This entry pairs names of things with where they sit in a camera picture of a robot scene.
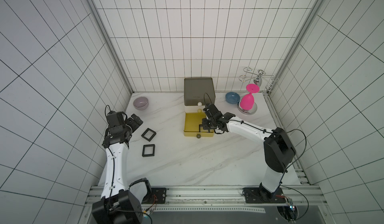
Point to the olive three-drawer cabinet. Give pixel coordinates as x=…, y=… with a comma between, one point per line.
x=198, y=91

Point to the chrome glass rack stand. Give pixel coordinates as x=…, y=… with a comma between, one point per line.
x=258, y=77

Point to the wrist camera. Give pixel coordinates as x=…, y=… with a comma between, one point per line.
x=116, y=119
x=211, y=111

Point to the blue ceramic bowl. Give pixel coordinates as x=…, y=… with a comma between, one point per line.
x=232, y=97

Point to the purple ceramic bowl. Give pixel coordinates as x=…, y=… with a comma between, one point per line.
x=141, y=103

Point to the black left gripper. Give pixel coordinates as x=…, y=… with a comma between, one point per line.
x=135, y=125

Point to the pink plastic goblet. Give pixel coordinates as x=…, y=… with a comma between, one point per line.
x=247, y=102

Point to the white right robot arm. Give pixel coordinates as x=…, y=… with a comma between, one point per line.
x=279, y=151

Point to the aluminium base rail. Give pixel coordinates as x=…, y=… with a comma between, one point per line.
x=230, y=198

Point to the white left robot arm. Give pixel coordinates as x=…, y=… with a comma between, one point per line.
x=121, y=201

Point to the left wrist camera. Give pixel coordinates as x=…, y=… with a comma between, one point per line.
x=116, y=119

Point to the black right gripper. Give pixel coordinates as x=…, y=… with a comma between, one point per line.
x=208, y=123

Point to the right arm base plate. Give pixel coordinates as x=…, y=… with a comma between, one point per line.
x=256, y=195

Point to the black brooch box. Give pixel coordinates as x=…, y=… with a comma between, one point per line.
x=202, y=130
x=149, y=134
x=149, y=150

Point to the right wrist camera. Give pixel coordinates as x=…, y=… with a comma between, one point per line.
x=211, y=111

